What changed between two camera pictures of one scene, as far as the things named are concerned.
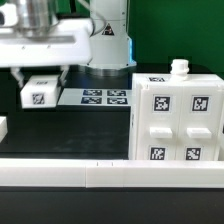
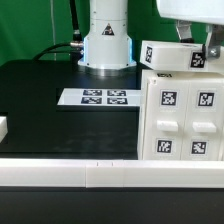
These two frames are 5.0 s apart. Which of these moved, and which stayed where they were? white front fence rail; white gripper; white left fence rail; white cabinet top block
Moved: white gripper; white cabinet top block
Stayed: white left fence rail; white front fence rail
